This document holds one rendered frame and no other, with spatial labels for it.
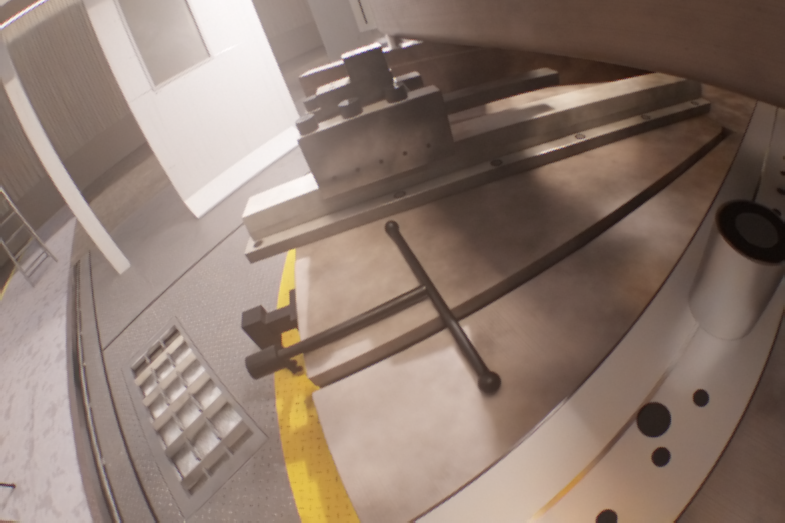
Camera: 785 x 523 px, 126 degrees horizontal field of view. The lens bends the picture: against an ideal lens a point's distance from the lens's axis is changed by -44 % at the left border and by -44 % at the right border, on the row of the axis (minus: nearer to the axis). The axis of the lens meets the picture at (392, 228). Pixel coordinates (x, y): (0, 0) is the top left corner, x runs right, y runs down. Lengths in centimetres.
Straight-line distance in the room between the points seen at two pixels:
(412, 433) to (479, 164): 89
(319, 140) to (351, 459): 82
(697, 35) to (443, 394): 69
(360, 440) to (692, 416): 59
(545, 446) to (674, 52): 34
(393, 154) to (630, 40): 83
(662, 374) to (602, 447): 8
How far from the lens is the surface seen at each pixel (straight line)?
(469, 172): 121
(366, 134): 104
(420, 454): 69
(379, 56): 111
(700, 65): 36
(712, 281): 33
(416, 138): 107
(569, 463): 28
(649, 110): 164
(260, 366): 91
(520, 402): 71
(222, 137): 317
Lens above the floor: 96
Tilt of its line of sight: 35 degrees down
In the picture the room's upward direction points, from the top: 21 degrees counter-clockwise
